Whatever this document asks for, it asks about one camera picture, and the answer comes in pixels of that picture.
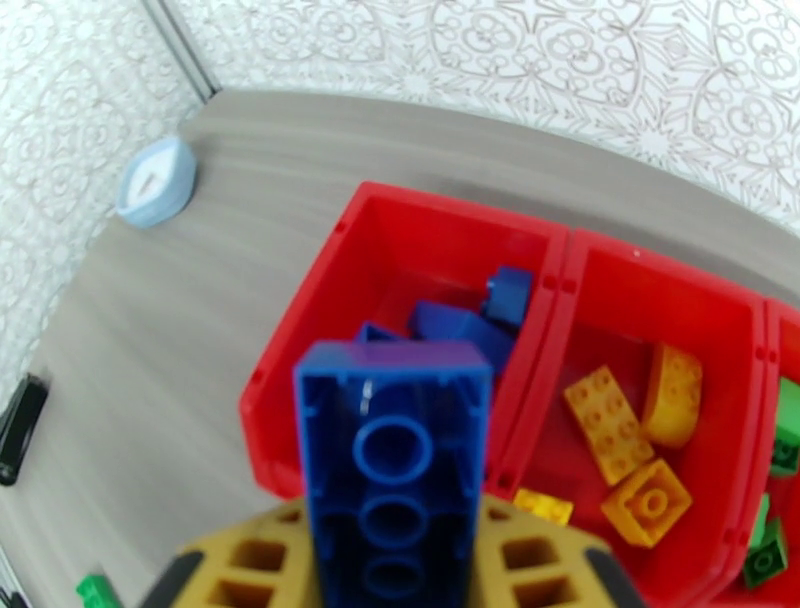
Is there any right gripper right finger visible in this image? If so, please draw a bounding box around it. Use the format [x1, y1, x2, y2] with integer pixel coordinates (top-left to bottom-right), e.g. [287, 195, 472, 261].
[473, 493, 646, 608]

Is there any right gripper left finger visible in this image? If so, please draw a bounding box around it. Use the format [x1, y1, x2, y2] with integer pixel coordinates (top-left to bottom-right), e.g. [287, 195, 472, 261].
[137, 498, 321, 608]

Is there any small yellow lego brick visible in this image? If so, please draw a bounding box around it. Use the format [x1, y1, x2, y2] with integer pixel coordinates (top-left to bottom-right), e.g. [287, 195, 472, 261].
[512, 487, 575, 528]

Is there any square yellow lego brick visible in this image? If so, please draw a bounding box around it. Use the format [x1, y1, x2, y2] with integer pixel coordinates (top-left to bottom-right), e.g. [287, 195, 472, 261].
[599, 457, 694, 550]

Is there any long yellow lego brick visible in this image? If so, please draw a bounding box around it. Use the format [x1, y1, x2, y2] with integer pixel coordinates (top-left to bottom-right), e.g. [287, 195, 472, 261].
[563, 365, 656, 488]

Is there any small green lego brick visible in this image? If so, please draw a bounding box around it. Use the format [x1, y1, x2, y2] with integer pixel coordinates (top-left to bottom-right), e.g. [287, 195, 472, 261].
[749, 492, 771, 545]

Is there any long blue lego brick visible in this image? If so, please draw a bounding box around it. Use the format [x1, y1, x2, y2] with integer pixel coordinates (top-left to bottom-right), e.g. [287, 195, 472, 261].
[293, 340, 495, 608]

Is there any large green lego brick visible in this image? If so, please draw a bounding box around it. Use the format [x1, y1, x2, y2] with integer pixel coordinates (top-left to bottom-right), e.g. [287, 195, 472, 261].
[769, 376, 800, 479]

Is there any square blue lego brick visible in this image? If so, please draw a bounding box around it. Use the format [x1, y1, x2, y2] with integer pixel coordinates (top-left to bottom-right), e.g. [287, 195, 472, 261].
[479, 265, 534, 329]

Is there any red plastic bin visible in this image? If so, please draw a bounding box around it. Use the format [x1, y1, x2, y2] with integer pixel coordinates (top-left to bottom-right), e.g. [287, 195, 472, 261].
[239, 181, 570, 501]
[487, 227, 773, 608]
[706, 298, 800, 608]

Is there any small white bowl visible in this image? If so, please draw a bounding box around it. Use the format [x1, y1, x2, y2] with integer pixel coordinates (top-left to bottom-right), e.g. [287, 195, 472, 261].
[115, 136, 198, 229]

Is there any aluminium corner post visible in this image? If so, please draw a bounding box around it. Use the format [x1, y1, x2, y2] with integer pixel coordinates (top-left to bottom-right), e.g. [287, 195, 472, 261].
[140, 0, 221, 104]

